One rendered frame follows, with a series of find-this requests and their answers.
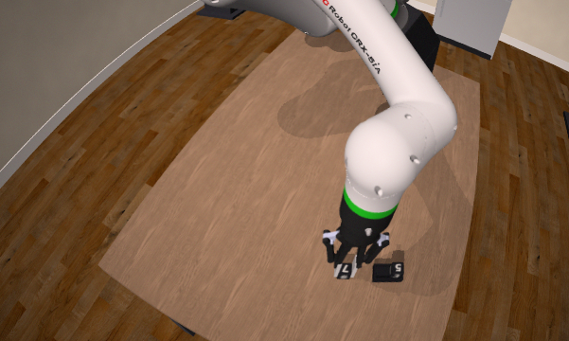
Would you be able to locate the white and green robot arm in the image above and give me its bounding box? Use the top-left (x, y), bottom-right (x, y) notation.
top-left (202, 0), bottom-right (457, 236)

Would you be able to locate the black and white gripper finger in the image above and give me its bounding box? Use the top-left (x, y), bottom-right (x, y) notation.
top-left (351, 232), bottom-right (389, 278)
top-left (323, 229), bottom-right (354, 277)

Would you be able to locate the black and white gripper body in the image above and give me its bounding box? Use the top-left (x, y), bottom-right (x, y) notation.
top-left (336, 222), bottom-right (381, 248)

